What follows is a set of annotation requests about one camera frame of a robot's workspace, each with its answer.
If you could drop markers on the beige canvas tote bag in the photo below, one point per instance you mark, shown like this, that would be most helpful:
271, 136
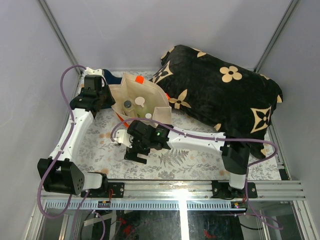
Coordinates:
132, 86

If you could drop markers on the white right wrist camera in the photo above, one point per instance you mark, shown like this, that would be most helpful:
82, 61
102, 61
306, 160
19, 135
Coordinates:
122, 137

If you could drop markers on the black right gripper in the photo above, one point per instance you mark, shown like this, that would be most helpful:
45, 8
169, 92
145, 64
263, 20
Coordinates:
132, 153

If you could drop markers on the aluminium mounting rail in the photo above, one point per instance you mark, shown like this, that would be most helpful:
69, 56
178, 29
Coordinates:
264, 190

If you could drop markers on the dark blue cloth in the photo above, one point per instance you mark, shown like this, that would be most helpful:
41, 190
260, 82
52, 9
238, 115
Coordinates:
111, 76

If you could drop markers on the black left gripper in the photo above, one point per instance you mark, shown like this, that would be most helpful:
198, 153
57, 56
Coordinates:
110, 102

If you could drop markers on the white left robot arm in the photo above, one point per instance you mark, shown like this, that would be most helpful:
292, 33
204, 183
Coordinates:
59, 172

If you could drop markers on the green lotion pump bottle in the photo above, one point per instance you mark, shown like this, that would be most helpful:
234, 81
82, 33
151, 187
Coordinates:
140, 107

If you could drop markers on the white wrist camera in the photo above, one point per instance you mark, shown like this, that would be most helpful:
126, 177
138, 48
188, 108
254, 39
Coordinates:
90, 71
122, 137

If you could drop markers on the floral patterned table mat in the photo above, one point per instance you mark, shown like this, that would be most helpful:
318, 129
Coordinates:
97, 153

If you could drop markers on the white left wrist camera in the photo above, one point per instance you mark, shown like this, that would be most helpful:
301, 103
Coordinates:
90, 71

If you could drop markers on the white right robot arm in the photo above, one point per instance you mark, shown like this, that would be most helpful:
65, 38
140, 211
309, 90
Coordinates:
234, 151

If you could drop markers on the black floral plush blanket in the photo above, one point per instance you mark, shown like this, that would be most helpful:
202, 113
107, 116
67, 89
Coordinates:
219, 94

